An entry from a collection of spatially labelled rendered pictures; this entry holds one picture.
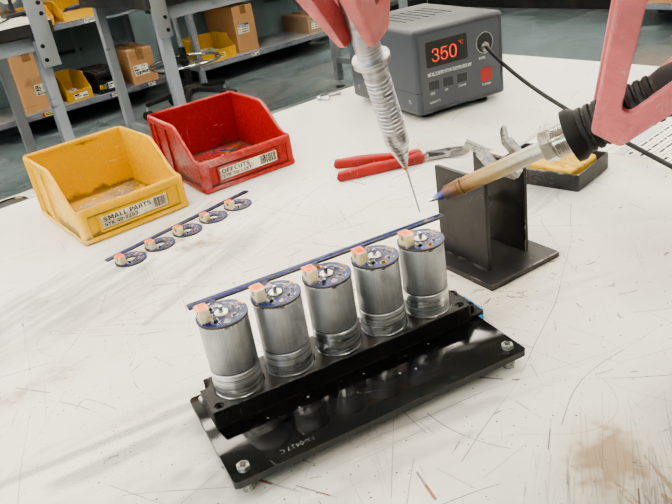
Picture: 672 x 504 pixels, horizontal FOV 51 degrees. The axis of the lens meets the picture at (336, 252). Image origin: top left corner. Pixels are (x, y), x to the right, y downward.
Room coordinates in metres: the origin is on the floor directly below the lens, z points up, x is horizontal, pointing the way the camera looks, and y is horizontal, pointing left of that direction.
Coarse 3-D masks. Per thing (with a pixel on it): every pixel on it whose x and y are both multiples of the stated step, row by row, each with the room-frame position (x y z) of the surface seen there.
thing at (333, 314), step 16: (320, 272) 0.31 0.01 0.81; (336, 288) 0.30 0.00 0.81; (352, 288) 0.31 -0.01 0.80; (320, 304) 0.30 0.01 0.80; (336, 304) 0.30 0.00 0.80; (352, 304) 0.30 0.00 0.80; (320, 320) 0.30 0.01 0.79; (336, 320) 0.30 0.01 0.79; (352, 320) 0.30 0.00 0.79; (320, 336) 0.30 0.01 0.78; (336, 336) 0.30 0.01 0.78; (352, 336) 0.30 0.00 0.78; (320, 352) 0.30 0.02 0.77; (336, 352) 0.30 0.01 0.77
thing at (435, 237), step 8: (416, 232) 0.34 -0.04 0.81; (424, 232) 0.34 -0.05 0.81; (432, 232) 0.34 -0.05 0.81; (440, 232) 0.34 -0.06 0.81; (432, 240) 0.33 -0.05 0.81; (440, 240) 0.33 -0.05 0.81; (400, 248) 0.33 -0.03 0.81; (408, 248) 0.32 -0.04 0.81; (416, 248) 0.32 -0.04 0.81; (424, 248) 0.32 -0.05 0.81; (432, 248) 0.32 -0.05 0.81
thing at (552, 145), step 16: (560, 128) 0.30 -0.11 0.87; (544, 144) 0.29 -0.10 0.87; (560, 144) 0.29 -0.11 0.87; (512, 160) 0.30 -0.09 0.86; (528, 160) 0.30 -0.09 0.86; (464, 176) 0.31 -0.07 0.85; (480, 176) 0.31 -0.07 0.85; (496, 176) 0.31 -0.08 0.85; (448, 192) 0.31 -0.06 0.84; (464, 192) 0.31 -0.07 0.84
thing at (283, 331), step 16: (288, 304) 0.29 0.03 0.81; (256, 320) 0.30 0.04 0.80; (272, 320) 0.29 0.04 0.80; (288, 320) 0.29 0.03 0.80; (304, 320) 0.30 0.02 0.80; (272, 336) 0.29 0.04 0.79; (288, 336) 0.29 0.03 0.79; (304, 336) 0.29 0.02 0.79; (272, 352) 0.29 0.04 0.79; (288, 352) 0.29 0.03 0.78; (304, 352) 0.29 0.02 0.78; (272, 368) 0.29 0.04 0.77; (288, 368) 0.29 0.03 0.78; (304, 368) 0.29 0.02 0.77
